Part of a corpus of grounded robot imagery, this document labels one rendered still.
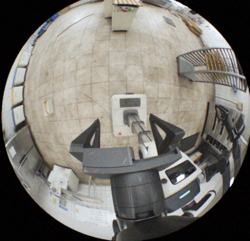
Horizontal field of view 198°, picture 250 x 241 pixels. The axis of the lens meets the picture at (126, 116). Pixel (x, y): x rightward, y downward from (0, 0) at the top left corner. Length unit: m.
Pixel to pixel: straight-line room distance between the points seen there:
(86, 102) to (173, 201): 1.56
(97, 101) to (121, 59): 0.85
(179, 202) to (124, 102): 1.19
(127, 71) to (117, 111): 0.72
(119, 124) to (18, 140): 2.98
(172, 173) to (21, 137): 3.12
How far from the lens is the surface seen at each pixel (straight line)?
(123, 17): 1.61
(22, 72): 3.56
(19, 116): 3.27
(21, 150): 3.03
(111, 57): 1.54
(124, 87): 1.42
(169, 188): 0.32
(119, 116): 1.20
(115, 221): 0.22
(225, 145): 3.45
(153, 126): 0.15
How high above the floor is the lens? 1.40
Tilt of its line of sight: 71 degrees down
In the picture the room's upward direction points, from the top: 150 degrees clockwise
